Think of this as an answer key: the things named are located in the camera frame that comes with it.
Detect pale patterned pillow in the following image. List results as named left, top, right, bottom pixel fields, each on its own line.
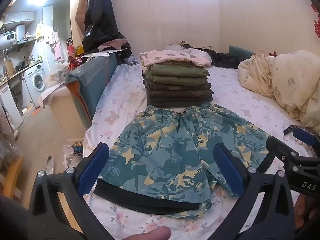
left=165, top=44, right=213, bottom=67

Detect plastic bag with packets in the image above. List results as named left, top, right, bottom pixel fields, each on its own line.
left=63, top=141, right=87, bottom=174

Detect teal padded bed side board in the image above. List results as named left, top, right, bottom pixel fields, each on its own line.
left=65, top=52, right=118, bottom=131

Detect teal headboard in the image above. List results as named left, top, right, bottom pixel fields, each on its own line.
left=228, top=45, right=255, bottom=61

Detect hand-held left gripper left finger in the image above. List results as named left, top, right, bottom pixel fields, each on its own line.
left=28, top=142, right=113, bottom=240

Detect hanging dark garment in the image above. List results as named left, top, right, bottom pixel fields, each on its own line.
left=83, top=0, right=132, bottom=53

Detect black cloth strip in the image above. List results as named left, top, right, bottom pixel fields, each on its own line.
left=94, top=179, right=201, bottom=215

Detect blue yellow patterned shorts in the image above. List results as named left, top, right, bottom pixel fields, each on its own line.
left=96, top=104, right=272, bottom=220

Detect person's left hand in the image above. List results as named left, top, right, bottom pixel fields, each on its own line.
left=117, top=226, right=172, bottom=240

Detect white washing machine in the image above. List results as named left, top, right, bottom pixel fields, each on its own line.
left=23, top=62, right=47, bottom=102

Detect white water heater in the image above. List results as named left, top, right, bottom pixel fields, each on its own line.
left=0, top=31, right=17, bottom=50

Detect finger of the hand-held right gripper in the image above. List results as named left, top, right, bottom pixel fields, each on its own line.
left=292, top=127, right=320, bottom=147
left=265, top=137, right=300, bottom=162

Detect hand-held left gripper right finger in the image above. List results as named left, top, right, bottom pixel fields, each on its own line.
left=212, top=143, right=296, bottom=240

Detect person's right hand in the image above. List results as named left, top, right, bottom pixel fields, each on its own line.
left=294, top=194, right=318, bottom=229

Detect dark crumpled clothes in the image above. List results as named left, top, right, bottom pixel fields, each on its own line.
left=181, top=43, right=248, bottom=70

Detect wooden stool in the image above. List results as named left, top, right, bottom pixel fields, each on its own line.
left=0, top=155, right=23, bottom=198

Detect stack of folded green pants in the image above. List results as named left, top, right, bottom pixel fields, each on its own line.
left=142, top=63, right=214, bottom=110

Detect white papers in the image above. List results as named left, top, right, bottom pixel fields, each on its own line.
left=80, top=50, right=123, bottom=58

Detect cream patterned quilt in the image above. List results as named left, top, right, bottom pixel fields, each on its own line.
left=237, top=49, right=320, bottom=133

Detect red wall decoration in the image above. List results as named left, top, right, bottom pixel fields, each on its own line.
left=311, top=2, right=320, bottom=38

